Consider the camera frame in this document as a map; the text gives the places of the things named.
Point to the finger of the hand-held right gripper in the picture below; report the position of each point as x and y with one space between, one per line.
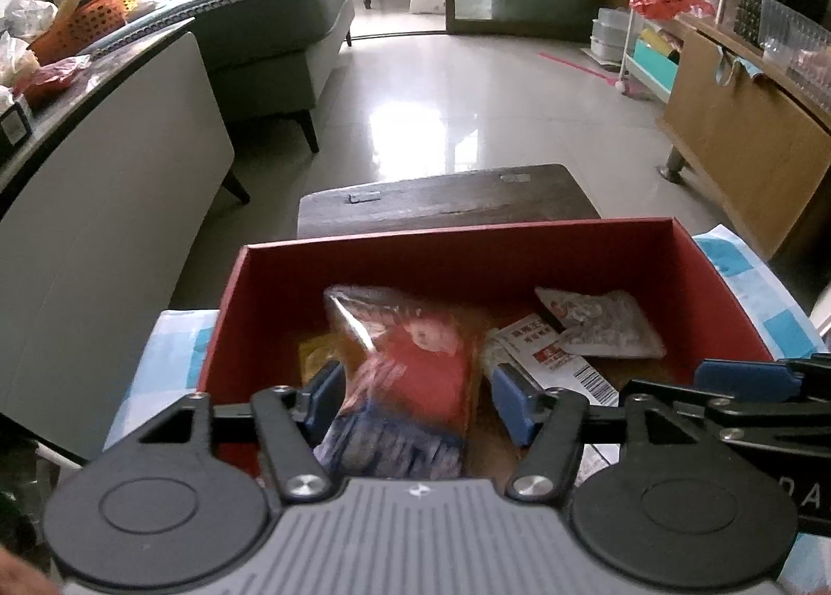
766 416
746 379

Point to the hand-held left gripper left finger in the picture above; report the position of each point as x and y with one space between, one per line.
324 393

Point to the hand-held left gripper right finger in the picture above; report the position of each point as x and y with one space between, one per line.
509 400

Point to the yellow snack packet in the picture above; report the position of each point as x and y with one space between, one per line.
315 354

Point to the white red-striped snack packet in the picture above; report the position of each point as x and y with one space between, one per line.
552 351

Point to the red and blue snack packet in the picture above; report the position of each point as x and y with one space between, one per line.
402 374

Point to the silver snack packet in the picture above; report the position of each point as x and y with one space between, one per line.
610 325

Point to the red cardboard box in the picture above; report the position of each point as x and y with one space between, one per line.
454 264

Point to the blue checked tablecloth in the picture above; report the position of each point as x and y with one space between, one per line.
169 361

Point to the dark wooden table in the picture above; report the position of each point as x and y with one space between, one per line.
448 199

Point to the wooden cabinet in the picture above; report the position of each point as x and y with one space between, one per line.
733 134

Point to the light grey upholstered chair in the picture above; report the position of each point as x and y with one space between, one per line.
97 244

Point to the teal storage box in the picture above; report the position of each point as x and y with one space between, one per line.
652 59

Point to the pink floor tape strip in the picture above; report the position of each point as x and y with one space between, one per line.
578 67

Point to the clear plastic baskets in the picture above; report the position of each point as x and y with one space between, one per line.
798 36

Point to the grey-green sofa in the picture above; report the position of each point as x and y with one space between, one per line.
279 36

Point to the white plastic storage boxes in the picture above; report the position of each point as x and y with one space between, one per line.
610 33

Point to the red plastic bag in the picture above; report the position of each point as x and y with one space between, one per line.
662 2

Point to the dark carton with white label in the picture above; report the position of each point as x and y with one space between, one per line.
13 124

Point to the red flat packet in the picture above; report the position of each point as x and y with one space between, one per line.
52 75

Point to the orange plastic basket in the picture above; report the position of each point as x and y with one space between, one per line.
84 23

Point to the clear plastic bag of goods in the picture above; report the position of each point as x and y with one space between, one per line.
16 59

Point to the white plastic bag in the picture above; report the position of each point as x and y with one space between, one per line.
29 13

